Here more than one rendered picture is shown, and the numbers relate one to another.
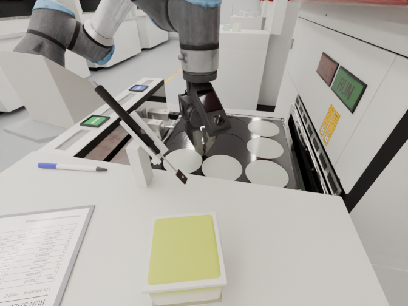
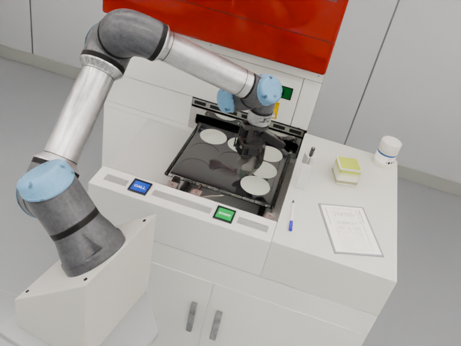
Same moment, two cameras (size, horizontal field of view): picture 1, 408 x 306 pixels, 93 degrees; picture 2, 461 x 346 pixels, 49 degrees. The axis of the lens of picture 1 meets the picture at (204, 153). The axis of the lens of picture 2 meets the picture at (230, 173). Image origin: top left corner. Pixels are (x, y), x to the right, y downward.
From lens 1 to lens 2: 1.66 m
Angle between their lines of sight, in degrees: 71
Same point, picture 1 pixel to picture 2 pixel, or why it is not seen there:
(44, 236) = (337, 215)
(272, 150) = not seen: hidden behind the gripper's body
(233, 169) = (264, 165)
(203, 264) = (354, 160)
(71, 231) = (333, 208)
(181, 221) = (341, 162)
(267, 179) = (274, 154)
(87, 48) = not seen: hidden behind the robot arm
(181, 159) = (253, 185)
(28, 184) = (305, 232)
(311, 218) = (317, 145)
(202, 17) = not seen: hidden behind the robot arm
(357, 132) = (298, 106)
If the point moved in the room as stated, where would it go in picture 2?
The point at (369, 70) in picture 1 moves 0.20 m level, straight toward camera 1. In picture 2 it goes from (290, 82) to (336, 108)
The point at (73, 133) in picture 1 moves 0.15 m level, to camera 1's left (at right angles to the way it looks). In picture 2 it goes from (245, 225) to (242, 264)
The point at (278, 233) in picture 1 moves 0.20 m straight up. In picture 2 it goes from (325, 155) to (342, 106)
